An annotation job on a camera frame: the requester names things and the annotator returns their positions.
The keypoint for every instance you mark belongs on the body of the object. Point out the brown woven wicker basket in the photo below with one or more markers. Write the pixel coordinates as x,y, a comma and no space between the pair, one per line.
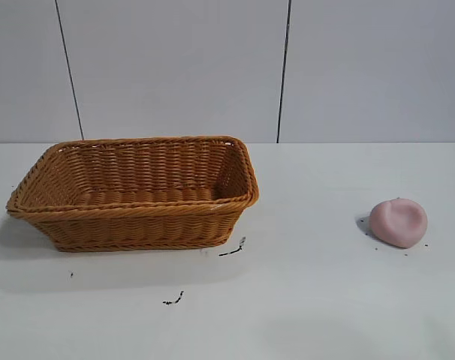
137,225

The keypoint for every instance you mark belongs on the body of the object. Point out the pink peach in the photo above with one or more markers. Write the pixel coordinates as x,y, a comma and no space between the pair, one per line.
398,223

